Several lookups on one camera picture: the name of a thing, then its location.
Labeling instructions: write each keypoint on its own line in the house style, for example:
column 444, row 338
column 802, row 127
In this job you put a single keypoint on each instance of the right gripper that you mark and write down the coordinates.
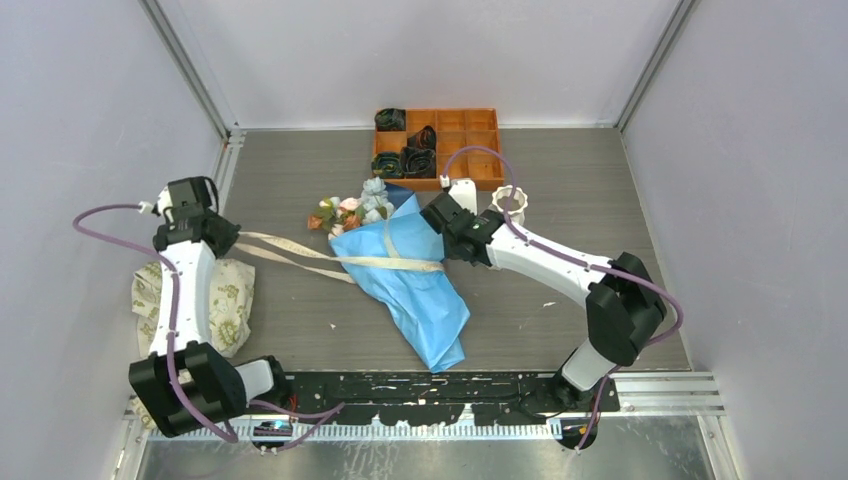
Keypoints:
column 447, row 250

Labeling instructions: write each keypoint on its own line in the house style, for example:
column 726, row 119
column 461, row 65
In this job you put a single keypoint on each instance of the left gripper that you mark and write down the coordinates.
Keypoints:
column 229, row 234

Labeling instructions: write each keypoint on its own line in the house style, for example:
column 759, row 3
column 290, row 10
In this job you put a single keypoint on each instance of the blue paper flower bouquet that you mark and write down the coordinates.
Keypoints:
column 384, row 221

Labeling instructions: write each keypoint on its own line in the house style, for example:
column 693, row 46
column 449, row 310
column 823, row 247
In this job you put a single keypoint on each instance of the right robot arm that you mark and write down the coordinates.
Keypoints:
column 624, row 308

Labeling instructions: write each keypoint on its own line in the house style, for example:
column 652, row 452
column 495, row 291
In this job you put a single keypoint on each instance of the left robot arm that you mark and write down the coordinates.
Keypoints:
column 185, row 383

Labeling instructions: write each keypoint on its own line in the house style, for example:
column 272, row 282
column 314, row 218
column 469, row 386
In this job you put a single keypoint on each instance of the white ribbed vase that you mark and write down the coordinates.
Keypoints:
column 511, row 201

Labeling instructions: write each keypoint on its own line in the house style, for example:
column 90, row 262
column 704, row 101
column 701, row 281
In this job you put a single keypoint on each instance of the floral patterned cloth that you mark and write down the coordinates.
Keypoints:
column 230, row 302

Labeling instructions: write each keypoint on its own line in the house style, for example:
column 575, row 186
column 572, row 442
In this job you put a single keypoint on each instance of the dark rolled fabric large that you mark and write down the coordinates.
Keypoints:
column 418, row 163

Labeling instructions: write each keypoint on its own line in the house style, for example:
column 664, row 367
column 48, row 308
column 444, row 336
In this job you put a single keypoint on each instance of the dark rolled fabric bottom-left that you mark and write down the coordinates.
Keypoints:
column 387, row 165

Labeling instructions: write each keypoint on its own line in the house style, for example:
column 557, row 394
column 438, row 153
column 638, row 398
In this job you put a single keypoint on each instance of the orange compartment tray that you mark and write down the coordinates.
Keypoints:
column 468, row 142

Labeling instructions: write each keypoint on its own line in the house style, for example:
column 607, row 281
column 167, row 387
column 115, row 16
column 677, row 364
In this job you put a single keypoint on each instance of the dark rolled fabric middle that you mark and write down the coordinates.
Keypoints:
column 424, row 139

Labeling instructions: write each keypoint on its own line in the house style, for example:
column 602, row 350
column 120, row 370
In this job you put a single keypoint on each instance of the dark rolled fabric top-left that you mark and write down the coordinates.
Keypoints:
column 390, row 120

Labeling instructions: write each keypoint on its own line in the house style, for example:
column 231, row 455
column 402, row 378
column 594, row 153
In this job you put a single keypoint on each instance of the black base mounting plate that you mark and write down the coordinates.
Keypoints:
column 496, row 398

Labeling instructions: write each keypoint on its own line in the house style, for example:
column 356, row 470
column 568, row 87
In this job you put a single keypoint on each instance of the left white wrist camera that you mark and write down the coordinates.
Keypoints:
column 197, row 190

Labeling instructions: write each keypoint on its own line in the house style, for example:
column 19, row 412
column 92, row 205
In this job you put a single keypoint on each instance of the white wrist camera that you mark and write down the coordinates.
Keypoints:
column 462, row 190
column 197, row 190

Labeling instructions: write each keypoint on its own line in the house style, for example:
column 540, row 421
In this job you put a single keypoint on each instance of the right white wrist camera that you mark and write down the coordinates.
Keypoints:
column 462, row 190

